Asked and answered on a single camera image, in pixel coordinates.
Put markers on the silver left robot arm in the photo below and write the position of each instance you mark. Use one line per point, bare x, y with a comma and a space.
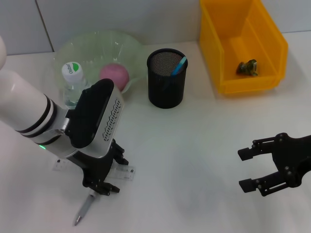
22, 102

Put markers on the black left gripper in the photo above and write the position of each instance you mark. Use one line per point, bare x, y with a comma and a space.
94, 170

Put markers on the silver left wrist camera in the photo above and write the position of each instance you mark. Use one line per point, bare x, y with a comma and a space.
107, 121

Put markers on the yellow plastic bin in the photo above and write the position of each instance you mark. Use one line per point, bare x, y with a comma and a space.
226, 36

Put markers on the pink peach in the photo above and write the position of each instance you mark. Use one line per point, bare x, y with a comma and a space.
116, 72

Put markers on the green glass fruit plate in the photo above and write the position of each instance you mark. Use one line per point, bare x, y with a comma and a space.
97, 46

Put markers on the clear plastic ruler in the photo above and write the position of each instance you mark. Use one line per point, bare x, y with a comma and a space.
124, 172

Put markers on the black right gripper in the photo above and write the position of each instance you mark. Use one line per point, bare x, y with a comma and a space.
294, 157

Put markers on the clear water bottle green label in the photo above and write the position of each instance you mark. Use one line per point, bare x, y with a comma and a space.
71, 72

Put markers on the black mesh pen cup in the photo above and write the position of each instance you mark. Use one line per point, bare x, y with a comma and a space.
166, 94

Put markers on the grey ballpoint pen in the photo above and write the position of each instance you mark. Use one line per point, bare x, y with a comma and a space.
83, 208

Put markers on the blue pen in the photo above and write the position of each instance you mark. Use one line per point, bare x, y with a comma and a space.
179, 66

